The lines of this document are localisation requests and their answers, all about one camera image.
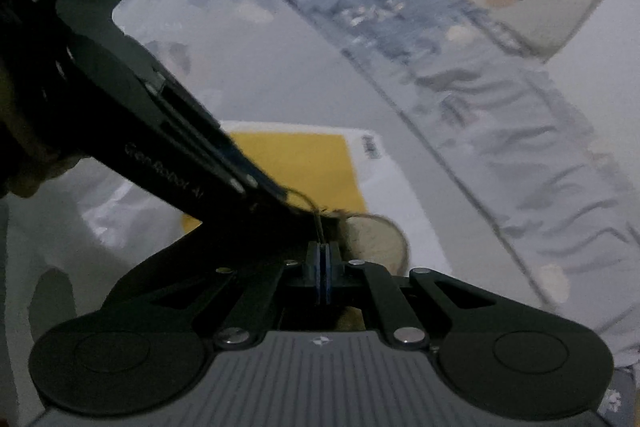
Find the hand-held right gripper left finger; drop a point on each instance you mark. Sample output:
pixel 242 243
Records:
pixel 315 272

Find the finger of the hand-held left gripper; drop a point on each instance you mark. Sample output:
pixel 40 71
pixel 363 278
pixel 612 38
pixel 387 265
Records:
pixel 220 142

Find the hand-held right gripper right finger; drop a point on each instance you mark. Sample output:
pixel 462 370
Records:
pixel 332 272

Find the beige suede shoe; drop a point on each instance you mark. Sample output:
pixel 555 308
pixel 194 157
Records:
pixel 372 242

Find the brown shoelace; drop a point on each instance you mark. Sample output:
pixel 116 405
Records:
pixel 316 212

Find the person's left hand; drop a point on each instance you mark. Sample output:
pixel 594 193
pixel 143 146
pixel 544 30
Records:
pixel 25 157

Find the white and yellow plastic bag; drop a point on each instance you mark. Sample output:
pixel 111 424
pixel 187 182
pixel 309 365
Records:
pixel 300 167

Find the blue printed quilt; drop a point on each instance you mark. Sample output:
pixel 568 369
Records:
pixel 500 107

